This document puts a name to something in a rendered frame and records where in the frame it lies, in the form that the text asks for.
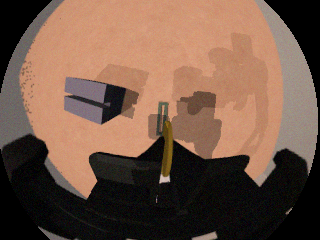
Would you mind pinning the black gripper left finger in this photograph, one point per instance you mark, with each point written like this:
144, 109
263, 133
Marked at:
142, 171

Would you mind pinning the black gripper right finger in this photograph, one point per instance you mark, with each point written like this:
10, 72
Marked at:
189, 173

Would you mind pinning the gold coin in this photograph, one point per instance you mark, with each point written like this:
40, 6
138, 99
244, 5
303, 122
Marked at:
166, 163

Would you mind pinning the dark green flat bar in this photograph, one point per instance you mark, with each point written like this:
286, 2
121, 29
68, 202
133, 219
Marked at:
158, 120

